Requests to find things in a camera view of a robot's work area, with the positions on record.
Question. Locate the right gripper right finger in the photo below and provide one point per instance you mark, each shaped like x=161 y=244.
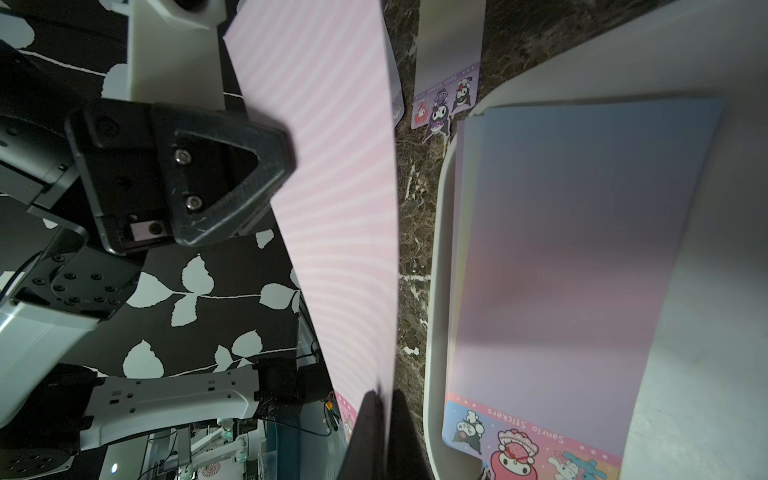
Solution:
x=405 y=456

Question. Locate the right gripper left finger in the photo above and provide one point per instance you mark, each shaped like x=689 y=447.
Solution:
x=365 y=455

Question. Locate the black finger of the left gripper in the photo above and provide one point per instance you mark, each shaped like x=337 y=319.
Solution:
x=157 y=173

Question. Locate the Sanrio sticker sheet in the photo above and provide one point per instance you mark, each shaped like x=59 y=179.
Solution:
x=571 y=220

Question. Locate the white plastic storage box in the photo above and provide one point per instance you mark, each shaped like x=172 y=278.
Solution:
x=702 y=407

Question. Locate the purple sticker sheet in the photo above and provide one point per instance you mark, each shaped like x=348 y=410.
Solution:
x=449 y=48

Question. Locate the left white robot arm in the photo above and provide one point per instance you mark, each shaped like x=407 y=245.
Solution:
x=52 y=411

